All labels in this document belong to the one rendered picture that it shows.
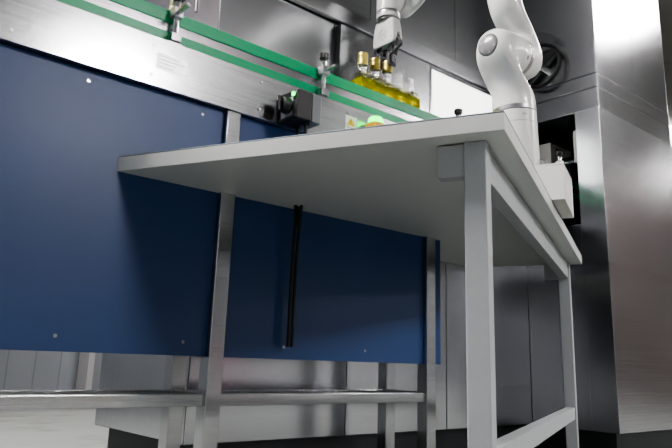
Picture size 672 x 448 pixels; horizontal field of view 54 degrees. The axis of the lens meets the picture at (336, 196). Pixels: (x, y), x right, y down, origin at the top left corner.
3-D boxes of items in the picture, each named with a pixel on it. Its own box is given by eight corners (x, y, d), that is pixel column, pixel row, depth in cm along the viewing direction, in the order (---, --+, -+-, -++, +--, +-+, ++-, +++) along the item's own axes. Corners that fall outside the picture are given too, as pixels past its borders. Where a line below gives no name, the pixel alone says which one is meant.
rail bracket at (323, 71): (324, 100, 189) (326, 57, 192) (341, 93, 184) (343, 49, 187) (313, 96, 187) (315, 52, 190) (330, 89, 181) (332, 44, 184)
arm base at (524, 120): (552, 181, 195) (547, 120, 199) (556, 167, 177) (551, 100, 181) (486, 185, 200) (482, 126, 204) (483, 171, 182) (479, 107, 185)
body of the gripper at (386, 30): (370, 21, 236) (370, 50, 233) (391, 10, 228) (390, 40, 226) (385, 28, 241) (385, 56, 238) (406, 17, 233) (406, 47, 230)
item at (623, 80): (598, 159, 353) (588, 8, 374) (670, 144, 325) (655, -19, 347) (522, 127, 309) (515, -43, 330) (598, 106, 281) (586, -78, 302)
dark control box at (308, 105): (301, 133, 179) (303, 103, 181) (320, 126, 173) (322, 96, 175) (277, 125, 174) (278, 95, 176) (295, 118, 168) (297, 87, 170)
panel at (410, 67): (490, 169, 287) (488, 96, 295) (496, 168, 284) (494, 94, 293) (332, 115, 230) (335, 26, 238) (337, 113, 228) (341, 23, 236)
